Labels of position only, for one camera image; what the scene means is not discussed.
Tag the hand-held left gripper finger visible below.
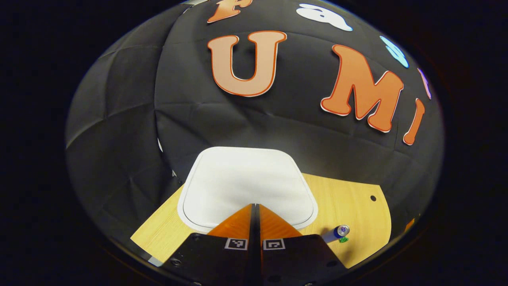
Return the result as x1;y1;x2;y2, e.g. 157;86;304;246
164;204;256;286
256;204;350;286

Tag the wooden desktop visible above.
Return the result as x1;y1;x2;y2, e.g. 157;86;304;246
130;173;392;271

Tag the black backdrop cloth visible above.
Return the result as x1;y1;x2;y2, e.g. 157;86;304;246
65;0;444;255

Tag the white desktop garbage bin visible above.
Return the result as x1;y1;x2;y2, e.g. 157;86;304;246
177;147;318;233

